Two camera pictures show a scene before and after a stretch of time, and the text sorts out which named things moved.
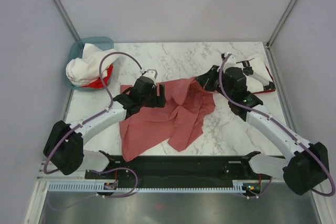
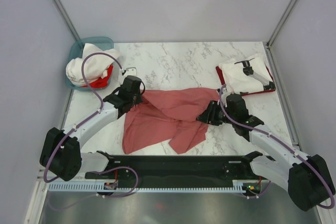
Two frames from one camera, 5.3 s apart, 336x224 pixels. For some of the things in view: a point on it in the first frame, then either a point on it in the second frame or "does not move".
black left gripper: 158,101 → 138,100
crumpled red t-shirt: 97,83 does not move
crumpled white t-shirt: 80,71 does not move
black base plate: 176,170 does not move
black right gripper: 206,79 → 208,116
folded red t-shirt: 273,81 does not move
